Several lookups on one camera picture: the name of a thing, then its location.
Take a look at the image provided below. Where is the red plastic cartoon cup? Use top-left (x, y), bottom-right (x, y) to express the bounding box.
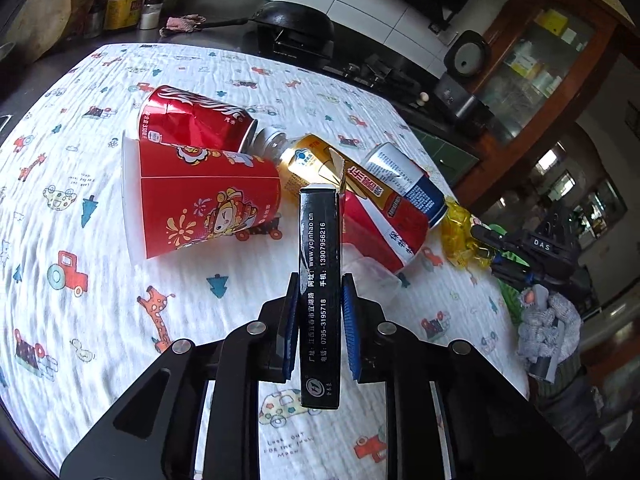
top-left (122, 138), bottom-right (281, 264)

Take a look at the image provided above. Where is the black cigarette box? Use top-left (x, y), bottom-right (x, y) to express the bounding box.
top-left (298, 184), bottom-right (342, 410)

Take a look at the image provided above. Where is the grey knitted glove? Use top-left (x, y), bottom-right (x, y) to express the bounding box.
top-left (518, 284), bottom-right (582, 384)

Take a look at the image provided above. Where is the yellow plastic wrapper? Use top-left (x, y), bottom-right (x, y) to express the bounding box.
top-left (439, 196), bottom-right (491, 269)

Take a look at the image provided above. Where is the clear plastic cup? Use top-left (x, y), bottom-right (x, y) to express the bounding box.
top-left (342, 244), bottom-right (401, 307)

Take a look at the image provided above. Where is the gold and red carton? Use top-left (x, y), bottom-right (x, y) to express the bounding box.
top-left (277, 134), bottom-right (430, 273)

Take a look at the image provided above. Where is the blue white drink can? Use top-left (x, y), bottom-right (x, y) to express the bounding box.
top-left (362, 143), bottom-right (448, 229)

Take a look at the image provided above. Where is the red cola can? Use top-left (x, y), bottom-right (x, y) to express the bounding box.
top-left (139, 84), bottom-right (257, 152)

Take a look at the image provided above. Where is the black rice cooker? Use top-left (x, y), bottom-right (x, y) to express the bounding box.
top-left (434, 30), bottom-right (491, 120)

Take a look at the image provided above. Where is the wooden glass cabinet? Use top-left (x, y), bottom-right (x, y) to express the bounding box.
top-left (454, 0), bottom-right (638, 212)

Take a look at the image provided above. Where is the black gas stove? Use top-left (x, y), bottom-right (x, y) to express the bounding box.
top-left (255, 25), bottom-right (454, 128)

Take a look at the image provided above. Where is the pink rag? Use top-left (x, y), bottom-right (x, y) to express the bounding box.
top-left (160, 14), bottom-right (206, 38)

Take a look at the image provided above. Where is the yellow tin utensil holder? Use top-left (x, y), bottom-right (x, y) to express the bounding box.
top-left (103, 0), bottom-right (143, 30)

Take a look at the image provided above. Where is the round wooden cutting board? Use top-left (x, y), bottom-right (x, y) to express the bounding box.
top-left (4, 0), bottom-right (93, 64)

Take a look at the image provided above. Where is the white salt shaker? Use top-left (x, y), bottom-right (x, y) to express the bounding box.
top-left (139, 0), bottom-right (164, 30)

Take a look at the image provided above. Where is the black wok pan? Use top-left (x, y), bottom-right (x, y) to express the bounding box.
top-left (198, 1), bottom-right (334, 41)

